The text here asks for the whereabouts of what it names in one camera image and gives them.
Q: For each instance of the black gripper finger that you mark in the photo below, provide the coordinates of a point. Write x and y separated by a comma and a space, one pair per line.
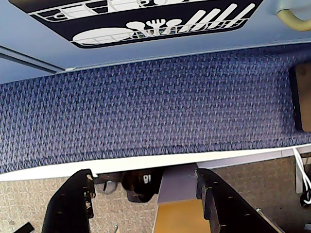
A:
68, 206
228, 208

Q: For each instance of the black table clamp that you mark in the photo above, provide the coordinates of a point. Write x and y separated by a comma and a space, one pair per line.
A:
141, 187

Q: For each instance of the brown board with black edge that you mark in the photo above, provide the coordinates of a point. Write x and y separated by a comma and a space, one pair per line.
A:
303, 97

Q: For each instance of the blue dishwasher door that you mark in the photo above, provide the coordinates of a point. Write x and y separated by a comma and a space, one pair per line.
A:
255, 36

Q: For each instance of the blue wooden toy kitchen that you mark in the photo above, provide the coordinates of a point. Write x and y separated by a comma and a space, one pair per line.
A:
36, 29

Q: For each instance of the black dishwasher rack decal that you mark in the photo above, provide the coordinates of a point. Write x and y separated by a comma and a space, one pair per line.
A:
158, 14

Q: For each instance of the gray and wood post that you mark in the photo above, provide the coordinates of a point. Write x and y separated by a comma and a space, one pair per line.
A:
178, 189

